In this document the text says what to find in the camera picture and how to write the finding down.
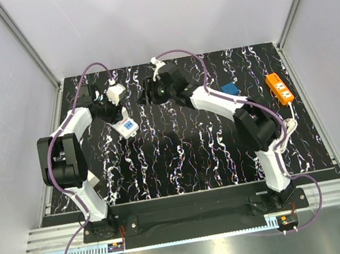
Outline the white power strip cord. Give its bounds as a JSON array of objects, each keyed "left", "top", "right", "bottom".
[{"left": 267, "top": 101, "right": 302, "bottom": 152}]

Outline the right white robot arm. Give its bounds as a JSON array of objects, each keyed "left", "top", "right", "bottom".
[{"left": 138, "top": 64, "right": 295, "bottom": 210}]

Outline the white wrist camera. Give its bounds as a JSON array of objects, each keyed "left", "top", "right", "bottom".
[
  {"left": 150, "top": 57, "right": 165, "bottom": 81},
  {"left": 106, "top": 84, "right": 126, "bottom": 106}
]

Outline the orange power strip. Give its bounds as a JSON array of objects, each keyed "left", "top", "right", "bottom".
[{"left": 265, "top": 73, "right": 295, "bottom": 106}]

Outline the white multicolour power strip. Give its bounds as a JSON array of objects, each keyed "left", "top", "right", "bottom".
[{"left": 112, "top": 107, "right": 140, "bottom": 140}]

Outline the white slotted cable duct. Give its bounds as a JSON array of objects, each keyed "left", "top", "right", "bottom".
[{"left": 44, "top": 217, "right": 279, "bottom": 254}]

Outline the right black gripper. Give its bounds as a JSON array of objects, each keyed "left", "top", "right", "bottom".
[{"left": 133, "top": 74, "right": 177, "bottom": 109}]

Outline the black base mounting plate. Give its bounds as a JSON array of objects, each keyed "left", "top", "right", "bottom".
[{"left": 39, "top": 167, "right": 340, "bottom": 254}]

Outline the left aluminium frame post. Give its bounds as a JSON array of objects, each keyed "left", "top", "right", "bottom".
[{"left": 0, "top": 2, "right": 61, "bottom": 90}]

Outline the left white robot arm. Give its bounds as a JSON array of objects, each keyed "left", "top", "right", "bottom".
[{"left": 37, "top": 80, "right": 126, "bottom": 239}]

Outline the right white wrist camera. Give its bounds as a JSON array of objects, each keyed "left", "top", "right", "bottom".
[{"left": 150, "top": 57, "right": 165, "bottom": 81}]

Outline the blue cube adapter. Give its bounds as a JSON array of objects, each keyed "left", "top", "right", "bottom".
[{"left": 221, "top": 82, "right": 240, "bottom": 96}]

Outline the purple cable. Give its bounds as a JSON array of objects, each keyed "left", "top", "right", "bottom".
[
  {"left": 156, "top": 29, "right": 330, "bottom": 250},
  {"left": 31, "top": 59, "right": 143, "bottom": 254}
]

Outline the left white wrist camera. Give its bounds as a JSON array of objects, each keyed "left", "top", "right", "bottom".
[{"left": 106, "top": 84, "right": 126, "bottom": 106}]

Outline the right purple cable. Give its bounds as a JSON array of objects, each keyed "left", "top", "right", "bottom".
[{"left": 156, "top": 29, "right": 330, "bottom": 250}]

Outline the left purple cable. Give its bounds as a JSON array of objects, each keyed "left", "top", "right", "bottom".
[{"left": 31, "top": 59, "right": 143, "bottom": 254}]

